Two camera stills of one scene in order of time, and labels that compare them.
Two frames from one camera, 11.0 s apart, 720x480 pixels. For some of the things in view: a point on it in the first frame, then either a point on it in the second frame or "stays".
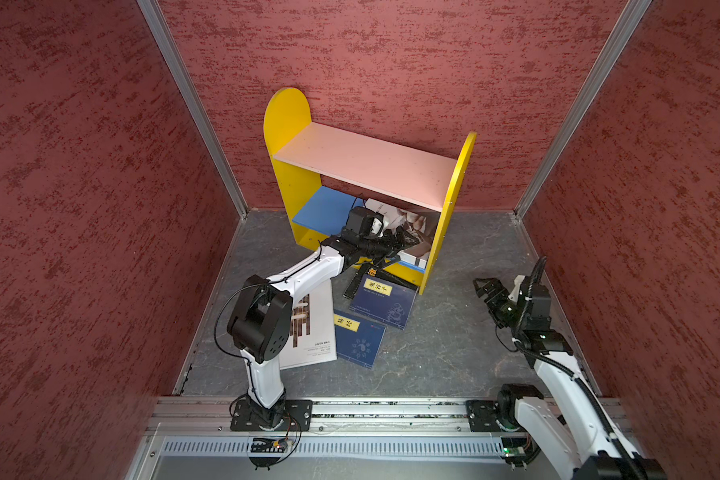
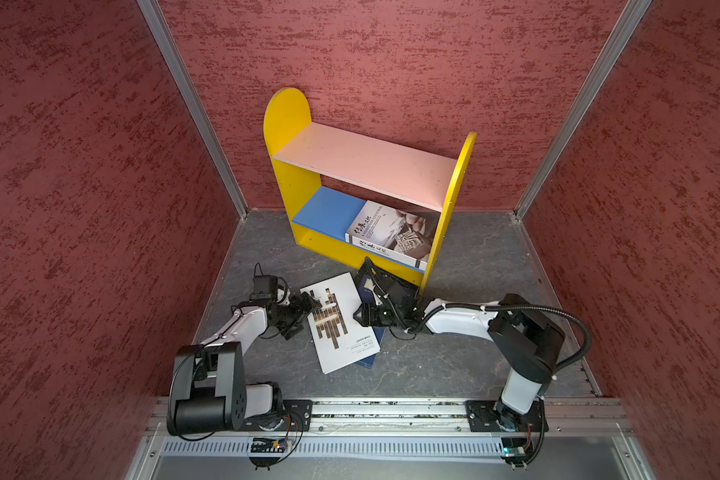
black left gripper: x=391 y=248 → x=300 y=311
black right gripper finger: x=487 y=286 → x=363 y=314
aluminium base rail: x=193 y=439 stays
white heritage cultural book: x=422 y=224 stays
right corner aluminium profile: x=582 y=106 stays
